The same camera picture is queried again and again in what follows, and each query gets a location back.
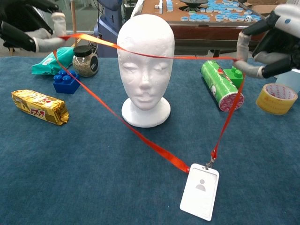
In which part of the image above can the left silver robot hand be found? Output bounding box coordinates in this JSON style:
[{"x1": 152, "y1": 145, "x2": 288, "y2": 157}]
[{"x1": 0, "y1": 0, "x2": 68, "y2": 53}]

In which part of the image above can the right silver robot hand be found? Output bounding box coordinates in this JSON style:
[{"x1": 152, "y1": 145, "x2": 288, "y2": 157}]
[{"x1": 234, "y1": 10, "x2": 300, "y2": 79}]

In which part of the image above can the orange lanyard strap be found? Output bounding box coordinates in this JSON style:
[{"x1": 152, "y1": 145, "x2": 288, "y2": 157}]
[{"x1": 52, "y1": 32, "x2": 246, "y2": 174}]

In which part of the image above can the white ID badge holder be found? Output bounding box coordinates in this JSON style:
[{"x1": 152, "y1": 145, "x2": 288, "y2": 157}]
[{"x1": 180, "y1": 159, "x2": 220, "y2": 222}]

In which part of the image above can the white foam mannequin head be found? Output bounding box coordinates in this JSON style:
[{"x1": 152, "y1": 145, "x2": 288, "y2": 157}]
[{"x1": 116, "y1": 14, "x2": 175, "y2": 128}]

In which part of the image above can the light blue paper cup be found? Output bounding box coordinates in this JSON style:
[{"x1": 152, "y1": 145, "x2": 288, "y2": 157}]
[{"x1": 275, "y1": 67, "x2": 300, "y2": 94}]

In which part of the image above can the teal wet wipes pack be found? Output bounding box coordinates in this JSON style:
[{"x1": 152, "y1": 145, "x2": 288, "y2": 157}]
[{"x1": 31, "y1": 46, "x2": 75, "y2": 75}]

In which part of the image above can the green toy building brick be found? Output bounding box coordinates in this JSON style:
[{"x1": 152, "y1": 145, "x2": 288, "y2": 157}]
[{"x1": 222, "y1": 65, "x2": 245, "y2": 89}]

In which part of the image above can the yellow packing tape roll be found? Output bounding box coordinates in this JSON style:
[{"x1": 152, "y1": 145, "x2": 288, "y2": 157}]
[{"x1": 255, "y1": 83, "x2": 299, "y2": 115}]

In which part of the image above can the brown cardboard box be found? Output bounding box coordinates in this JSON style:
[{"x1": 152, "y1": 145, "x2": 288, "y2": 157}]
[{"x1": 242, "y1": 0, "x2": 288, "y2": 17}]

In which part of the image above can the wooden pole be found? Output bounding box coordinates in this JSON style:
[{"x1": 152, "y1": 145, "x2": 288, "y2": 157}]
[{"x1": 70, "y1": 0, "x2": 78, "y2": 47}]

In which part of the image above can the green chips can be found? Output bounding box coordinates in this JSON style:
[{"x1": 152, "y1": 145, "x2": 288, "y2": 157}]
[{"x1": 200, "y1": 60, "x2": 245, "y2": 113}]

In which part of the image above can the brown mahjong table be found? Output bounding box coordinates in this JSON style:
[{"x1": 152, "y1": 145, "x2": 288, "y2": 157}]
[{"x1": 131, "y1": 0, "x2": 281, "y2": 59}]

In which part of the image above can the blue toy building brick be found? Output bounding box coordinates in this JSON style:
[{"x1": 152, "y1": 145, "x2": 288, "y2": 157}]
[{"x1": 52, "y1": 69, "x2": 82, "y2": 95}]

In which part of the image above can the glass jar with black lid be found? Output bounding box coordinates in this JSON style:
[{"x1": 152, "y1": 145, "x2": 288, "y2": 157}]
[{"x1": 72, "y1": 45, "x2": 99, "y2": 78}]

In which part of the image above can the gold yellow biscuit pack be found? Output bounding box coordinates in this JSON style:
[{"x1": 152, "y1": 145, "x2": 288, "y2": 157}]
[{"x1": 11, "y1": 89, "x2": 70, "y2": 126}]

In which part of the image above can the blue grey machine base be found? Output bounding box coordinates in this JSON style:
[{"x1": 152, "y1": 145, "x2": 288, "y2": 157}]
[{"x1": 93, "y1": 0, "x2": 125, "y2": 58}]

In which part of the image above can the black round table console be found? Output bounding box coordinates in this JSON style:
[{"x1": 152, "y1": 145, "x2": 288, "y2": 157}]
[{"x1": 180, "y1": 0, "x2": 209, "y2": 12}]

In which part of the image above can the dark blue table cloth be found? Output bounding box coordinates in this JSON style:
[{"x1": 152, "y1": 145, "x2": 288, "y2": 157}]
[{"x1": 0, "y1": 57, "x2": 300, "y2": 225}]

